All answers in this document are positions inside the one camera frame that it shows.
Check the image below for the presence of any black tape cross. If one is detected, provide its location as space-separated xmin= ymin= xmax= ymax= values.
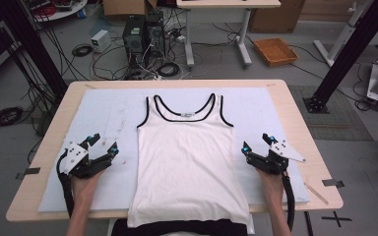
xmin=320 ymin=210 xmax=353 ymax=228

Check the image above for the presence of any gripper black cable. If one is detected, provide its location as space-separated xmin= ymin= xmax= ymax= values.
xmin=56 ymin=151 xmax=76 ymax=219
xmin=281 ymin=172 xmax=296 ymax=231

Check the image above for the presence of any open cardboard box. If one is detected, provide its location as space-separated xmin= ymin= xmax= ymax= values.
xmin=102 ymin=0 xmax=158 ymax=18

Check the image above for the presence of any small black cable coil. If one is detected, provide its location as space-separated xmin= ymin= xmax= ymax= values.
xmin=71 ymin=43 xmax=94 ymax=58

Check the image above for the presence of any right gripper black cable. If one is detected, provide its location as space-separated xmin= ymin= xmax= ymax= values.
xmin=281 ymin=172 xmax=296 ymax=231

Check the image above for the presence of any white foam mat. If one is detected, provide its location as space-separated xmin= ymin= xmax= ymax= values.
xmin=37 ymin=87 xmax=310 ymax=213

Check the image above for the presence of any person's right hand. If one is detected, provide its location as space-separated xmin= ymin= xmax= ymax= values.
xmin=255 ymin=166 xmax=284 ymax=201

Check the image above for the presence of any black tape strip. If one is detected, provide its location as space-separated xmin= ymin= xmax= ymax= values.
xmin=321 ymin=178 xmax=346 ymax=189
xmin=14 ymin=166 xmax=42 ymax=181

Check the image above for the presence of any white tank top black trim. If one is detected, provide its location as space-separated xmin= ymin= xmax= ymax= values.
xmin=126 ymin=92 xmax=252 ymax=229

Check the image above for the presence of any thin wooden stick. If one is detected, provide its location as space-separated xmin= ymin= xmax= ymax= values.
xmin=303 ymin=181 xmax=330 ymax=206

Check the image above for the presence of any black computer tower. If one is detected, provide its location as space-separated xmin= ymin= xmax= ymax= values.
xmin=122 ymin=14 xmax=147 ymax=68
xmin=145 ymin=11 xmax=166 ymax=62

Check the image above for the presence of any person's left hand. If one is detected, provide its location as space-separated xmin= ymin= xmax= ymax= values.
xmin=70 ymin=168 xmax=107 ymax=205

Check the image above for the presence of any white power supply box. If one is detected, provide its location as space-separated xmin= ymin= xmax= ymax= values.
xmin=90 ymin=29 xmax=112 ymax=53

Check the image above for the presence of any white metal stand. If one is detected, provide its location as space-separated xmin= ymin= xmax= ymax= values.
xmin=313 ymin=0 xmax=375 ymax=68

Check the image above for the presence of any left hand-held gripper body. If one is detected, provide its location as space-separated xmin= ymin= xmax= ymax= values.
xmin=60 ymin=141 xmax=112 ymax=180

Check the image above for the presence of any black aluminium frame post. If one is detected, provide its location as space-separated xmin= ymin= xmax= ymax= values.
xmin=302 ymin=0 xmax=378 ymax=115
xmin=0 ymin=0 xmax=69 ymax=99

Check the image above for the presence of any white desk with legs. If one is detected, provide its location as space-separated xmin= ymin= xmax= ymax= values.
xmin=175 ymin=0 xmax=282 ymax=69

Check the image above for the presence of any orange woven tray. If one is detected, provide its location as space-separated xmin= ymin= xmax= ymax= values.
xmin=252 ymin=37 xmax=299 ymax=68

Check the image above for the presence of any large closed cardboard box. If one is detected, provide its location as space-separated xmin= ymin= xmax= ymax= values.
xmin=249 ymin=0 xmax=306 ymax=33

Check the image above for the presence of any round white table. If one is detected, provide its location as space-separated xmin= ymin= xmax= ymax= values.
xmin=29 ymin=0 xmax=89 ymax=24

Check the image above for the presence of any tangle of floor cables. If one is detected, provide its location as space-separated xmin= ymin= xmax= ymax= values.
xmin=92 ymin=19 xmax=191 ymax=82

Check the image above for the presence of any person's black clothing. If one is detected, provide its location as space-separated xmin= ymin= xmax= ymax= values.
xmin=111 ymin=218 xmax=249 ymax=236

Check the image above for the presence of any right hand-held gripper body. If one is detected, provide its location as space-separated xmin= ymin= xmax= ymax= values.
xmin=247 ymin=140 xmax=307 ymax=176

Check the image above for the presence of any grey floor mat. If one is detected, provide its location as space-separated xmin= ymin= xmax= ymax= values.
xmin=288 ymin=86 xmax=374 ymax=142

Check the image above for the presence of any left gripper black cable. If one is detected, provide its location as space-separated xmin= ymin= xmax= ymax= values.
xmin=56 ymin=151 xmax=76 ymax=219

